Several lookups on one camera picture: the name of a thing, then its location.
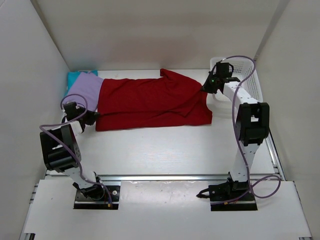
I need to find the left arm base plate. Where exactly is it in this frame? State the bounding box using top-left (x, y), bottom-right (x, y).
top-left (73, 184), bottom-right (121, 210)

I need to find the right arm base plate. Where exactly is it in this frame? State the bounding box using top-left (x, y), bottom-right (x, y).
top-left (208, 182), bottom-right (258, 212)

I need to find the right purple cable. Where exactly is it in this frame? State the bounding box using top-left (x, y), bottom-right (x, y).
top-left (219, 55), bottom-right (282, 200)

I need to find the white plastic basket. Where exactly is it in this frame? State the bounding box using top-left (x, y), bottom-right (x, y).
top-left (223, 57), bottom-right (263, 102)

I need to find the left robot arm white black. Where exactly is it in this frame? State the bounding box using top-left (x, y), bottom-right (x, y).
top-left (39, 102), bottom-right (107, 201)

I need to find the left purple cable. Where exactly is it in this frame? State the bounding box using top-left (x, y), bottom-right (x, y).
top-left (39, 93), bottom-right (114, 208)

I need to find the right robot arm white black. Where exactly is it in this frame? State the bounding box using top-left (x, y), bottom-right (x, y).
top-left (197, 61), bottom-right (270, 205)

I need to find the purple cable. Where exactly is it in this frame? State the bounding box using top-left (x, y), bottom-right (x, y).
top-left (39, 93), bottom-right (114, 208)
top-left (219, 55), bottom-right (282, 200)

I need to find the red t shirt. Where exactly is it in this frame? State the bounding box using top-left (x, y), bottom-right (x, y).
top-left (95, 68), bottom-right (213, 132)

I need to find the teal t shirt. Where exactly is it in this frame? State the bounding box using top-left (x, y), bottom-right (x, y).
top-left (64, 70), bottom-right (98, 96)

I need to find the purple t shirt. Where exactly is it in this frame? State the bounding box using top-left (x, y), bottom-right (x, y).
top-left (62, 76), bottom-right (104, 112)

